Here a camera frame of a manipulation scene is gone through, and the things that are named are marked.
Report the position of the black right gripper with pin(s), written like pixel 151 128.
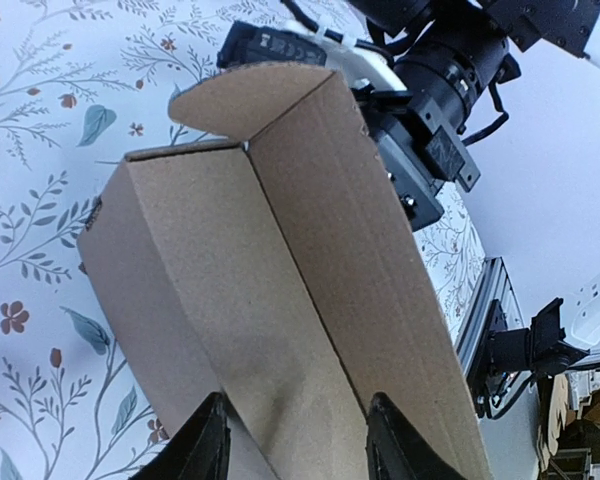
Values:
pixel 450 102

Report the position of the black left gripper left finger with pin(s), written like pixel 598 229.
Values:
pixel 200 449

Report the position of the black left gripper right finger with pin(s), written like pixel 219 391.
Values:
pixel 396 450

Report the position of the brown cardboard box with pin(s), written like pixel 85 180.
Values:
pixel 275 266

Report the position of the cardboard pile in background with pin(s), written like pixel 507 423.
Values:
pixel 568 441

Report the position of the floral patterned table mat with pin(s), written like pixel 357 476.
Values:
pixel 82 85

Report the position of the aluminium front rail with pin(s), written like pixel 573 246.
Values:
pixel 493 283

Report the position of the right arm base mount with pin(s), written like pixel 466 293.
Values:
pixel 507 361

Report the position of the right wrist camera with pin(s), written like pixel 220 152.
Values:
pixel 362 68

